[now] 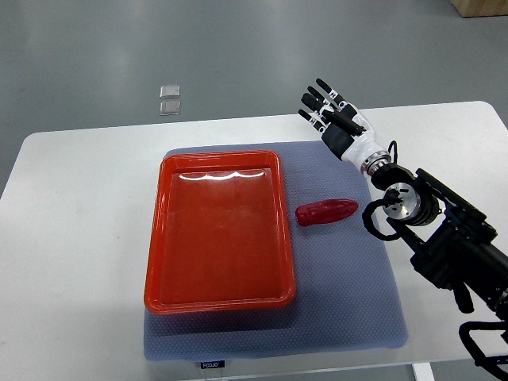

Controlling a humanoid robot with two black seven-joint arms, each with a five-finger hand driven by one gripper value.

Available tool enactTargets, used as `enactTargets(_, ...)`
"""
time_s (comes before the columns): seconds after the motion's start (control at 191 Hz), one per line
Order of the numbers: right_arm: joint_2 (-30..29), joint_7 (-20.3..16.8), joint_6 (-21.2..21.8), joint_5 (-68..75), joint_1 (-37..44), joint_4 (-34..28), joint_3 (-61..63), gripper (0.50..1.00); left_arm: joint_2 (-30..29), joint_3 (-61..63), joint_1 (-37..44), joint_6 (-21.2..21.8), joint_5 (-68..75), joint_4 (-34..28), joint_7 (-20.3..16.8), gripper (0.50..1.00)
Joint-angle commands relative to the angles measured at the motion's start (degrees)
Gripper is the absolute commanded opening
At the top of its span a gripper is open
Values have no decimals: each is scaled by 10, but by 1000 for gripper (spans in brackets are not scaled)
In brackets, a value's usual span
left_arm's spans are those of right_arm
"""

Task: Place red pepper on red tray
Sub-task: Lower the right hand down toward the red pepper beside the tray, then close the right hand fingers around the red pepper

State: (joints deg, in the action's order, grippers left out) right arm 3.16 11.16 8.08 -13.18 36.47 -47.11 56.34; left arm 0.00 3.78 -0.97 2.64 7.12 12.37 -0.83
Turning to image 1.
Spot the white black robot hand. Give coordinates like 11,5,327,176
298,78,387,174

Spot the red pepper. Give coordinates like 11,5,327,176
295,198,359,227

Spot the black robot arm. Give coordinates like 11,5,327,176
298,79,507,380

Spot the red plastic tray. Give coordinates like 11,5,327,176
144,150,296,315

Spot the lower metal floor plate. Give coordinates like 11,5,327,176
160,100,181,116

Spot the metal floor plate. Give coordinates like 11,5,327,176
160,100,181,116
160,84,180,99

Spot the upper metal floor plate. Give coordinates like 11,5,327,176
160,84,180,99

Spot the wooden box corner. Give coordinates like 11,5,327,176
450,0,508,18

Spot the white table leg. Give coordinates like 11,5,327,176
411,362,435,381

